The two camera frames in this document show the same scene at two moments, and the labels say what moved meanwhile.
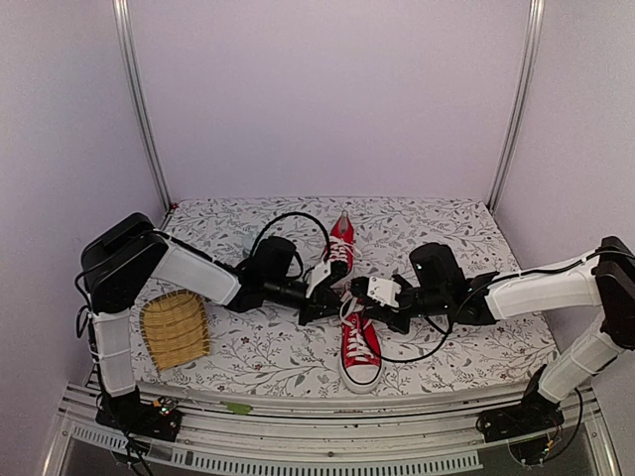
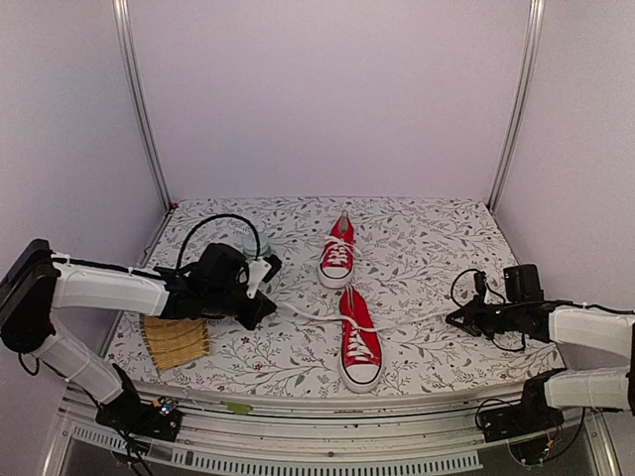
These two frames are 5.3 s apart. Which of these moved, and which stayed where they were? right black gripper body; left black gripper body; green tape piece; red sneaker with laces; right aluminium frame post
Moved: left black gripper body; right black gripper body
Stayed: green tape piece; right aluminium frame post; red sneaker with laces
